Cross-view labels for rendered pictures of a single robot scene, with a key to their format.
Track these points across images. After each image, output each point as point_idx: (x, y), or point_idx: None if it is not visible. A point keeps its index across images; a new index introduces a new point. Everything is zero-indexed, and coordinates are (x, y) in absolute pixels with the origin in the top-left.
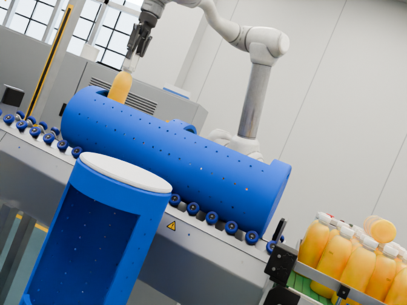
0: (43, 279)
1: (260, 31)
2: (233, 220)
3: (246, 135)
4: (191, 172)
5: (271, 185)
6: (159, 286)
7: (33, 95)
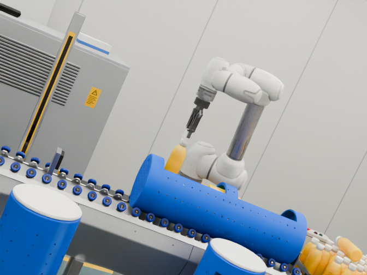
0: None
1: (264, 79)
2: (271, 257)
3: (237, 159)
4: (249, 232)
5: (300, 238)
6: None
7: (29, 128)
